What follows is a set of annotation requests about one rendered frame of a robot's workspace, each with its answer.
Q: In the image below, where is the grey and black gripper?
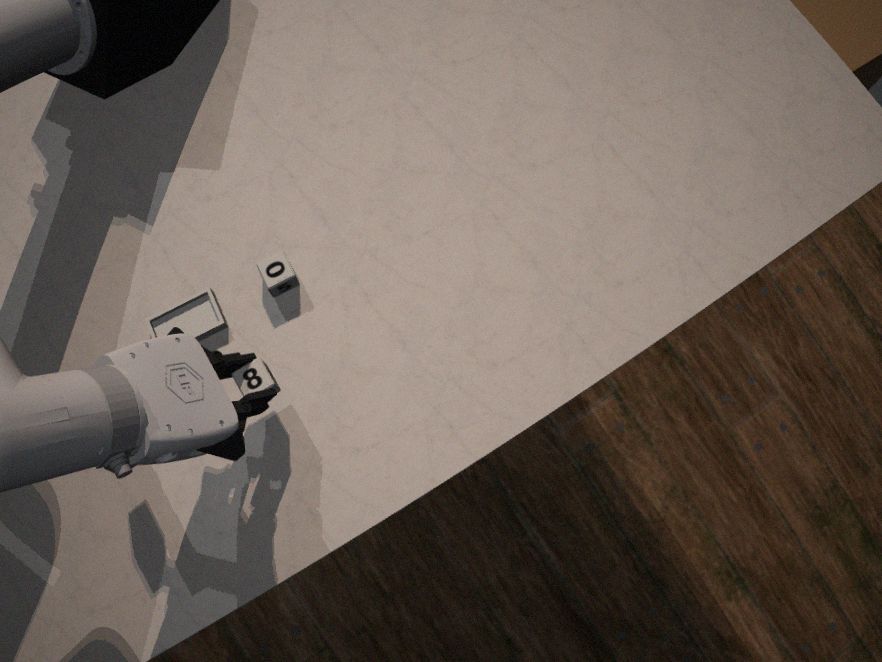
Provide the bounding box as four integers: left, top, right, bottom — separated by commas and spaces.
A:
93, 327, 277, 465

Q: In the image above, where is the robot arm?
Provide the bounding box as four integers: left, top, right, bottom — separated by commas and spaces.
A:
0, 0, 140, 493

